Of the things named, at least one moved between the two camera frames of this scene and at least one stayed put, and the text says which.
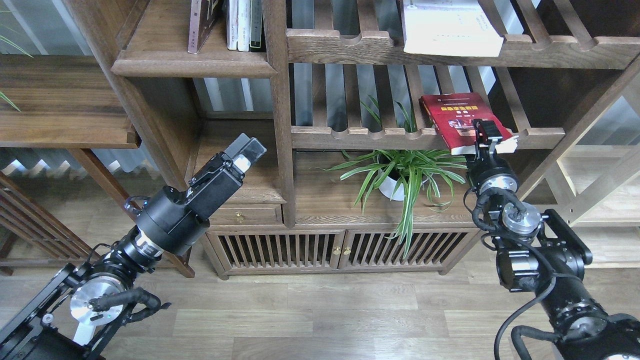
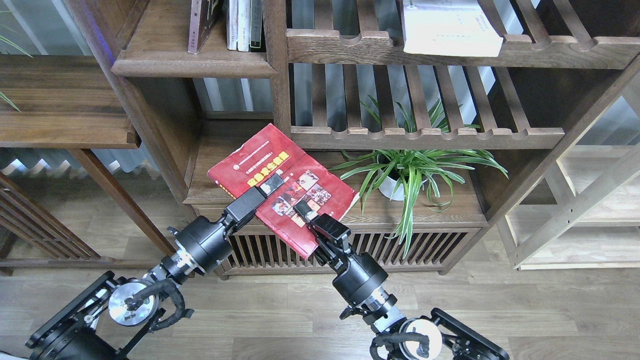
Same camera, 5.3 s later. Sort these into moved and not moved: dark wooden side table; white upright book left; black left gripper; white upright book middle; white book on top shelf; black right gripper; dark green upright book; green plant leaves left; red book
Moved: red book; black left gripper; black right gripper
Not moved: dark wooden side table; dark green upright book; white upright book middle; green plant leaves left; white upright book left; white book on top shelf
